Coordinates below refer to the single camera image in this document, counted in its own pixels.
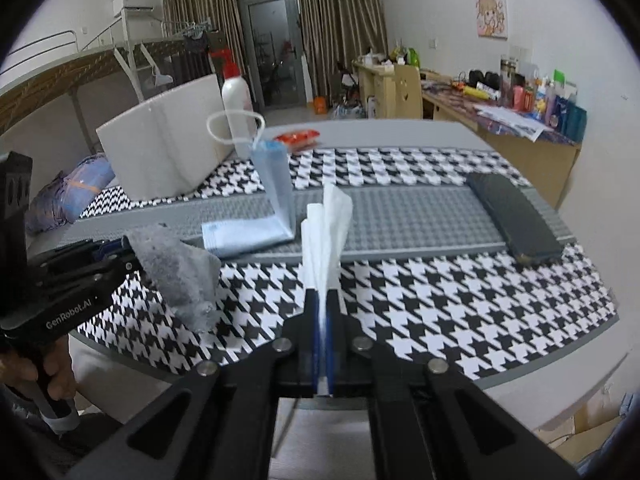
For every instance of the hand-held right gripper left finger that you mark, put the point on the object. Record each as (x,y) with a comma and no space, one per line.
(305,330)

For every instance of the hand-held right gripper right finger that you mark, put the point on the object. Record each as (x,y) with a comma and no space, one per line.
(340,330)

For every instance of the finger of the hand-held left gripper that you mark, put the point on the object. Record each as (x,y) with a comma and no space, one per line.
(102,246)
(120,265)

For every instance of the grey cloth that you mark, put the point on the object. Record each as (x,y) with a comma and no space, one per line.
(175,270)

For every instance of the white tissue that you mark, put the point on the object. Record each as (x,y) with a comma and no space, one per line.
(325,240)

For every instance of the white foam box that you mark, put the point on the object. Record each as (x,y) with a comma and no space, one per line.
(165,135)

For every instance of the blue face mask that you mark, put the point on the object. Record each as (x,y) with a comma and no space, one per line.
(272,180)

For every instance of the person's left hand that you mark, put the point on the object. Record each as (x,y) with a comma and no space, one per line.
(60,375)

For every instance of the blue quilt bundle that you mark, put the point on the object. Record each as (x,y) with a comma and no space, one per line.
(70,190)

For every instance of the houndstooth table cloth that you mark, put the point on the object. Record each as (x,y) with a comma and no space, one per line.
(430,300)

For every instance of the white bed ladder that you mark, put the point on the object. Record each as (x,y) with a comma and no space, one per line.
(145,72)

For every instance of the metal bunk bed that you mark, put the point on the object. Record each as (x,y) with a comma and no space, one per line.
(50,75)

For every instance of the red snack packet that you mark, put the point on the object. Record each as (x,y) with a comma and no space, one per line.
(297,139)

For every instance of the white lotion pump bottle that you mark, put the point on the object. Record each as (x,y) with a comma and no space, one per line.
(237,100)

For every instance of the black phone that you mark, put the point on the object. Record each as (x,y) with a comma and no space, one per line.
(515,220)

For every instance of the orange bucket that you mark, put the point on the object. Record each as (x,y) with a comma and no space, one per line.
(320,105)

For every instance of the dark hanging clothes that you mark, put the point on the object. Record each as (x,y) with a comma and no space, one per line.
(196,40)

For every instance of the plain wooden desk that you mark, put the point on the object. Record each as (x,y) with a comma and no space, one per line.
(375,90)

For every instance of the white air conditioner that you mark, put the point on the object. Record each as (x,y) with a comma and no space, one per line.
(132,5)

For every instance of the wooden smiley chair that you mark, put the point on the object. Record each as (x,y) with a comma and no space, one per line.
(407,92)

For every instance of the wooden desk with printed cover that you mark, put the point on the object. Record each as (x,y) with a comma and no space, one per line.
(530,165)

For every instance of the brown curtain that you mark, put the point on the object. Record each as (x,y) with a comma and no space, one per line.
(220,15)
(342,25)

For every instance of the white printed papers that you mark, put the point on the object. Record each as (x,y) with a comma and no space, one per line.
(510,122)

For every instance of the glass balcony door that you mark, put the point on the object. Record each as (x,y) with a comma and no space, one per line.
(272,35)

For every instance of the cardboard box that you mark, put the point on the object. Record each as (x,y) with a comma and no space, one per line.
(595,425)

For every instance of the yellow tube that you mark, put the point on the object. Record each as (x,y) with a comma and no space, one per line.
(475,93)

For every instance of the green bag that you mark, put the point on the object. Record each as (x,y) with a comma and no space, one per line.
(412,56)

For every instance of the black pouch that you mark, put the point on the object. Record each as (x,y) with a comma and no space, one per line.
(485,79)

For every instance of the row of toiletry bottles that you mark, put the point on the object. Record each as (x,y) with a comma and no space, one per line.
(555,100)

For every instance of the wall socket above desk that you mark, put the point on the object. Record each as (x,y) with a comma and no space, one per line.
(520,51)

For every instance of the cartoon wall poster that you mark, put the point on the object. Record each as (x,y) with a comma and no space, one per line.
(491,14)

